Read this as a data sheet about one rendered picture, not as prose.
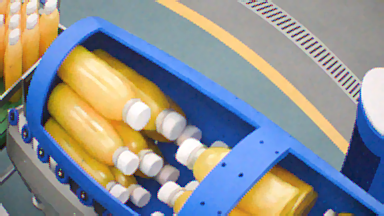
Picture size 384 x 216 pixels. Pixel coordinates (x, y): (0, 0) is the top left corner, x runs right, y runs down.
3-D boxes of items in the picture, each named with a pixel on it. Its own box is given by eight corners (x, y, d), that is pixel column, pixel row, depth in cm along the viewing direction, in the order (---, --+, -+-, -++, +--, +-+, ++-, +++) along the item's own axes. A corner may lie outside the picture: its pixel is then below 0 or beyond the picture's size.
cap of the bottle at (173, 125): (180, 109, 146) (190, 115, 145) (172, 131, 148) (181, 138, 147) (164, 113, 143) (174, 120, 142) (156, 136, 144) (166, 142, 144)
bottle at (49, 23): (32, 74, 184) (36, 16, 170) (37, 55, 190) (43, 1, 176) (52, 73, 185) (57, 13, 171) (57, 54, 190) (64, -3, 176)
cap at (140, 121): (125, 112, 137) (133, 118, 136) (142, 96, 139) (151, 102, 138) (126, 129, 140) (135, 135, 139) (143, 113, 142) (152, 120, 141)
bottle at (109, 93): (55, 58, 144) (118, 111, 135) (79, 34, 147) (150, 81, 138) (56, 83, 149) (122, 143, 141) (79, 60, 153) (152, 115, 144)
